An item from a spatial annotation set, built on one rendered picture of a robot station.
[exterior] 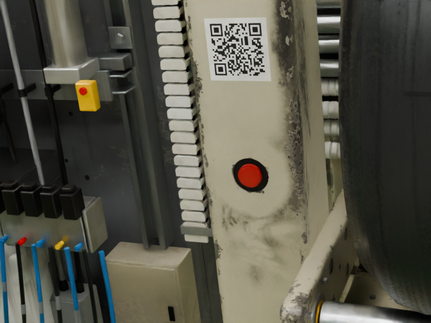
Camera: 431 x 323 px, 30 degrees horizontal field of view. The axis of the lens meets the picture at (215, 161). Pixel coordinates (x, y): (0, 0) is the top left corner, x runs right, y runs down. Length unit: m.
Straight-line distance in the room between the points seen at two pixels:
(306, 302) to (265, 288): 0.13
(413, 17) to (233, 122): 0.34
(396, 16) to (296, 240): 0.40
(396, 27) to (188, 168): 0.42
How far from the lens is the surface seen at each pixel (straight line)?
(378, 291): 1.22
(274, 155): 0.97
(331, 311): 0.97
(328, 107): 1.37
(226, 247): 1.05
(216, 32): 0.94
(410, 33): 0.69
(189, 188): 1.05
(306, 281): 0.98
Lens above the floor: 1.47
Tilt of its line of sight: 23 degrees down
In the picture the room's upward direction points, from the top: 7 degrees counter-clockwise
